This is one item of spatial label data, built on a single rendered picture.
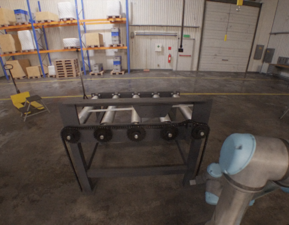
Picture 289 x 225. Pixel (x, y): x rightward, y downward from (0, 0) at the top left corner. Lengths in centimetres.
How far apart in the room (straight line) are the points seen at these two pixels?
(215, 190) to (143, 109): 78
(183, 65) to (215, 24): 343
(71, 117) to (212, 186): 115
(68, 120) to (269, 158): 131
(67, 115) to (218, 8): 1120
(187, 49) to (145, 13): 366
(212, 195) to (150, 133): 76
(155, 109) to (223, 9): 1100
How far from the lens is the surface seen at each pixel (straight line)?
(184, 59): 1063
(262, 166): 43
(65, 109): 132
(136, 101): 111
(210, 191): 79
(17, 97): 573
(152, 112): 122
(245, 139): 43
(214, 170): 79
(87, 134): 138
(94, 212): 182
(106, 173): 167
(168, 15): 1050
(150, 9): 1040
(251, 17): 1301
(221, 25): 1170
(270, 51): 1361
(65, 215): 191
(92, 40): 904
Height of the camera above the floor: 156
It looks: 26 degrees down
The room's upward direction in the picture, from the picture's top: straight up
